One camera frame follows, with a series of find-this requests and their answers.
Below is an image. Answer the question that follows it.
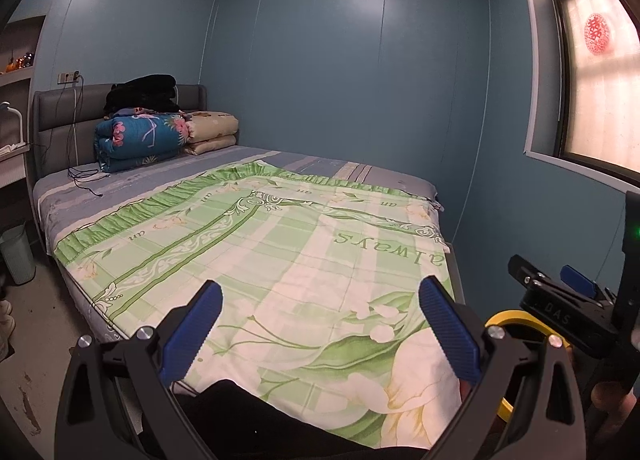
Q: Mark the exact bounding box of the yellow rimmed trash bin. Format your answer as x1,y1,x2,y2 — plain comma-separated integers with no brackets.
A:
485,310,572,422

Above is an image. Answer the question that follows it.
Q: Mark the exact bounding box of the person's right hand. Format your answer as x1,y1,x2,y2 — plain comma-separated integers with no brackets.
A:
591,381,637,442

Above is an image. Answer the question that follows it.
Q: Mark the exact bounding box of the green floral bed quilt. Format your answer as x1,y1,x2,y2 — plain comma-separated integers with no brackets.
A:
53,160,461,448

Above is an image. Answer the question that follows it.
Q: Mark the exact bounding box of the grey blue bed sheet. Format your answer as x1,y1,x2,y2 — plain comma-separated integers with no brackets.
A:
32,145,444,255

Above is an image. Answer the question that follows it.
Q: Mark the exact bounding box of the green waste basket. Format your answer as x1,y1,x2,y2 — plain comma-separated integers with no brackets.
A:
1,224,36,286

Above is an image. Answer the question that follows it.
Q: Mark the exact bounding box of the blue floral folded blanket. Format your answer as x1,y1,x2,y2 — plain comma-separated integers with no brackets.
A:
94,108,188,173

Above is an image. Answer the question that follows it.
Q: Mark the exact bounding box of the beige folded pillow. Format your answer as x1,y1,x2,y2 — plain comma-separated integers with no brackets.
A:
183,112,239,156

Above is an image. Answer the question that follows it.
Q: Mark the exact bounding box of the red window sticker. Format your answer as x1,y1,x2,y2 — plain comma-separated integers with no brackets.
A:
584,13,611,55

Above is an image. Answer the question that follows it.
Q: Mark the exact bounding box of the black clothing pile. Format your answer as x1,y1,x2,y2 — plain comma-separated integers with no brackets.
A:
103,75,179,116

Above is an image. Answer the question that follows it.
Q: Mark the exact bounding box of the grey padded headboard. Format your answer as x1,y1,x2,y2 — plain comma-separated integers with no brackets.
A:
30,75,206,179

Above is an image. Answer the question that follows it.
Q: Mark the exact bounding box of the white shelf unit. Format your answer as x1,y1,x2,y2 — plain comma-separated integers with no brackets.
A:
0,15,46,187

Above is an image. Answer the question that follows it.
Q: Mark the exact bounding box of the black charging cable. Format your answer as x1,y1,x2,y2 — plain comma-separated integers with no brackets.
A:
39,71,120,199

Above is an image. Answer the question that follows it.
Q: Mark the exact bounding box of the wall power socket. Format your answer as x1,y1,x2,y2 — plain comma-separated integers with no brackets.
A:
58,70,80,86

